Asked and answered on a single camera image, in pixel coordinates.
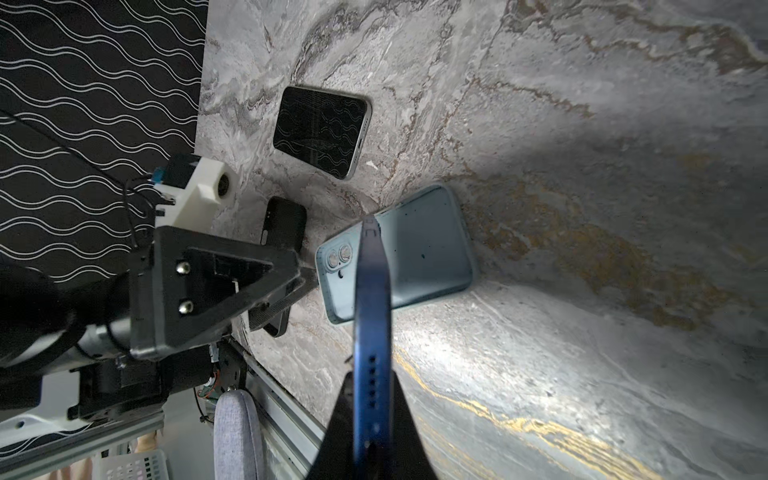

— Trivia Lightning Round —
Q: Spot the light blue phone case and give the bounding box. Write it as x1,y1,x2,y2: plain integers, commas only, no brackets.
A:
315,184,477,325

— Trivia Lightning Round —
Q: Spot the black phone case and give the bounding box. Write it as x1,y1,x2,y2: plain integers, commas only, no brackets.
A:
262,196,307,338

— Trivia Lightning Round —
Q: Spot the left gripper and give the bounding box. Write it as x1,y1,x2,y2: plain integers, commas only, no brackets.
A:
128,226,318,361

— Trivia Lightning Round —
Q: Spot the black phone upper left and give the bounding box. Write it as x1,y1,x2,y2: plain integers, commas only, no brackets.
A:
272,85,373,181

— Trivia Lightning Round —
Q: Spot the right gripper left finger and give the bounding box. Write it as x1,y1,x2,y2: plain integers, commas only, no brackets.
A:
305,372,354,480

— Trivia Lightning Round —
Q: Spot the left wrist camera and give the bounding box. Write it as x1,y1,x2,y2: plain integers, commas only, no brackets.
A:
151,154,239,233

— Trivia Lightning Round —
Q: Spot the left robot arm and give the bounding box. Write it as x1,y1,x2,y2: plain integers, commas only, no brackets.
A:
1,224,315,452

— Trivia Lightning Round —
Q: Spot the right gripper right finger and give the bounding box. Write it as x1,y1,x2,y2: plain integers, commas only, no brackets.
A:
391,373,438,480

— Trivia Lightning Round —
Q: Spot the blue phone black screen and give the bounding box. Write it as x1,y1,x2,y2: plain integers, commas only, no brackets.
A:
352,215,393,479

